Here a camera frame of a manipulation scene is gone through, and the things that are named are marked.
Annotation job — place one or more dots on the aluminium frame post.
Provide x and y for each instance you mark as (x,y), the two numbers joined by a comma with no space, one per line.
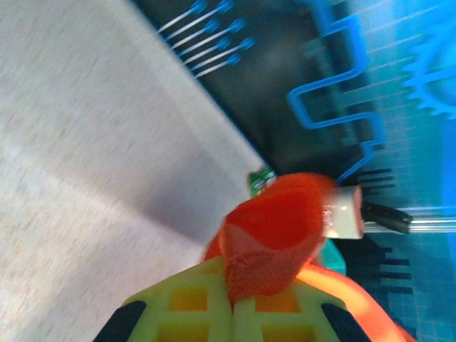
(431,225)

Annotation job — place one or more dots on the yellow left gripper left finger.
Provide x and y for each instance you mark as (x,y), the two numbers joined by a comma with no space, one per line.
(199,320)

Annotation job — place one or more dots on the teal plastic basket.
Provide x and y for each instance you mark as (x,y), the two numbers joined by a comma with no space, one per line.
(333,258)

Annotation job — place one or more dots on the white knife block pink top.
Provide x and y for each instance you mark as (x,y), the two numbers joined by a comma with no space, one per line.
(343,213)

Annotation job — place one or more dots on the orange t-shirt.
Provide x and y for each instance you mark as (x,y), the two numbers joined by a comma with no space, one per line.
(278,228)

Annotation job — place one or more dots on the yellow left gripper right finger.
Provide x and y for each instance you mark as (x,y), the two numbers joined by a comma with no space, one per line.
(313,320)

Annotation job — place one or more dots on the green snack packet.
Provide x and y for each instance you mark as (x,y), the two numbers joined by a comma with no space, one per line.
(259,181)

